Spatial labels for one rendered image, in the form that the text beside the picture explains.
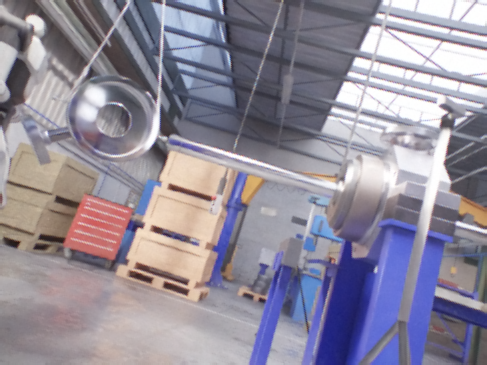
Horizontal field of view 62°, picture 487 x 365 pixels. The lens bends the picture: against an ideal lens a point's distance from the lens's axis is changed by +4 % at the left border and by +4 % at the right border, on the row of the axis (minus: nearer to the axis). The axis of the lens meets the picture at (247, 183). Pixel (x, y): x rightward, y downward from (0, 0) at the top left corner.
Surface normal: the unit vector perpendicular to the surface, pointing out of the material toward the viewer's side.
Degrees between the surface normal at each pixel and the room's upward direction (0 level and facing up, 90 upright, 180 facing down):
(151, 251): 90
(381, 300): 90
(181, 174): 90
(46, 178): 90
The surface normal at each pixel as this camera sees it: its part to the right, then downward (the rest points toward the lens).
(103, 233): 0.29, -0.10
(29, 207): -0.09, -0.22
